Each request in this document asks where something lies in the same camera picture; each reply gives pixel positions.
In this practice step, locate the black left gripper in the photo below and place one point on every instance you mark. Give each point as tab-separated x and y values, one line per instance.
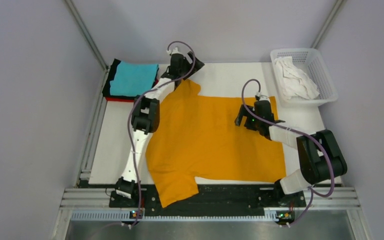
198	65

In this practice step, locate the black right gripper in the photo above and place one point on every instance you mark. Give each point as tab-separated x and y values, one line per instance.
239	119

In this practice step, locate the yellow t-shirt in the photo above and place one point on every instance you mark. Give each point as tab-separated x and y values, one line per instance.
197	137

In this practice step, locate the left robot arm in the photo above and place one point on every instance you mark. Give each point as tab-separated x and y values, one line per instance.
144	118

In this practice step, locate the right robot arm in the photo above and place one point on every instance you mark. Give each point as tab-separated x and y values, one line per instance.
319	155

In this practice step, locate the white crumpled t-shirt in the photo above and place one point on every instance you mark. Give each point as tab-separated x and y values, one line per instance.
294	82

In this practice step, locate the cyan folded t-shirt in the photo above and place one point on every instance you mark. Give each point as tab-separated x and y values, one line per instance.
126	70

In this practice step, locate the white plastic laundry basket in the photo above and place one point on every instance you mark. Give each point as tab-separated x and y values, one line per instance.
311	62

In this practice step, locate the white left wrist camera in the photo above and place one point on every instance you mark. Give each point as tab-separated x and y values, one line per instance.
174	51

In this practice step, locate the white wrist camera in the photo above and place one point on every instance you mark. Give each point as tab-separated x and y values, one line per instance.
174	51
261	97

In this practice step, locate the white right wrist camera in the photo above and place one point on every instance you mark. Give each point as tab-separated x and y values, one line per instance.
261	97

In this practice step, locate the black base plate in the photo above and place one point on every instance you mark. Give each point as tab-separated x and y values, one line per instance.
212	200

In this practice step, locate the left aluminium frame post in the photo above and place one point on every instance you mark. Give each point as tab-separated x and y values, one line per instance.
85	33

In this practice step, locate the aluminium frame post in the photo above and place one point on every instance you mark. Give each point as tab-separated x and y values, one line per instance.
85	33
328	23

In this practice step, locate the aluminium front rail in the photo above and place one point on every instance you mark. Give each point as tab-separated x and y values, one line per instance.
93	204

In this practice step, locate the right aluminium frame post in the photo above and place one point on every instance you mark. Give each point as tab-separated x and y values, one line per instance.
328	23

